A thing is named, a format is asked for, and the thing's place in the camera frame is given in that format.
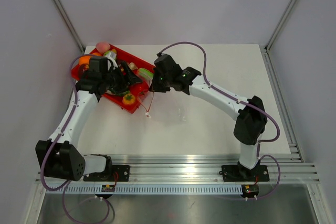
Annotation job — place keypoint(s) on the left aluminium frame post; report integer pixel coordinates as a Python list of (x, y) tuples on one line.
[(65, 18)]

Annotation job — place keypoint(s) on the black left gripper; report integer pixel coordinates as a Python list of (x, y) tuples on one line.
[(129, 77)]

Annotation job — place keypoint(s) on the white cable duct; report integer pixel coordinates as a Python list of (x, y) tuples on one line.
[(148, 189)]

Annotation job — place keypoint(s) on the right aluminium frame post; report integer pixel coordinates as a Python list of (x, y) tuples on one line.
[(281, 24)]

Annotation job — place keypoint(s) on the clear zip bag orange zipper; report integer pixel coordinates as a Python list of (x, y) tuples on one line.
[(166, 108)]

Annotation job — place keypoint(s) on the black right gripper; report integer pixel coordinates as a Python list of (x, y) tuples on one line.
[(156, 87)]

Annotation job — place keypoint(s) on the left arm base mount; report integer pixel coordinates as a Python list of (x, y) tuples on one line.
[(119, 172)]

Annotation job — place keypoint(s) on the dark red apple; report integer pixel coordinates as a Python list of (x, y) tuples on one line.
[(82, 71)]

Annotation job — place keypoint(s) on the small orange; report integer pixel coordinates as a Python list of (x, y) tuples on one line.
[(97, 54)]

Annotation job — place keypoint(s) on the large orange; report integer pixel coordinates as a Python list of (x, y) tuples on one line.
[(84, 60)]

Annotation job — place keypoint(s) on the orange persimmon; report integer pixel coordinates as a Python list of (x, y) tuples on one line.
[(129, 99)]

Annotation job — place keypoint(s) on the aluminium frame post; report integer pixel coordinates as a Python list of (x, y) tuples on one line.
[(65, 18), (281, 24)]

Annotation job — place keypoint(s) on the light green bitter gourd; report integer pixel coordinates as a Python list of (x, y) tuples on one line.
[(145, 73)]

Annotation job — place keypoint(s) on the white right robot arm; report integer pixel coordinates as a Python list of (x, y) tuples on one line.
[(247, 113)]

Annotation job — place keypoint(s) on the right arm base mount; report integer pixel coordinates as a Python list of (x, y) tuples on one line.
[(235, 173)]

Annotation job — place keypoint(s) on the pink peach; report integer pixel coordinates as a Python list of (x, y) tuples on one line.
[(102, 47)]

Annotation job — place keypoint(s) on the aluminium rail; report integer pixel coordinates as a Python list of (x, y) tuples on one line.
[(204, 169)]

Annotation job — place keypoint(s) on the garlic bulb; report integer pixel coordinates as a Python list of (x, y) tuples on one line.
[(132, 66)]

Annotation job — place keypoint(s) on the green apple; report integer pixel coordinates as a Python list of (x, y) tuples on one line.
[(111, 54)]

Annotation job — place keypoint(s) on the red plastic tray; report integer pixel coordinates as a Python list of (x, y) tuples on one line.
[(94, 87)]

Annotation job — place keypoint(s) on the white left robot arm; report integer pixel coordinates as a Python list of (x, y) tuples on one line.
[(58, 156)]

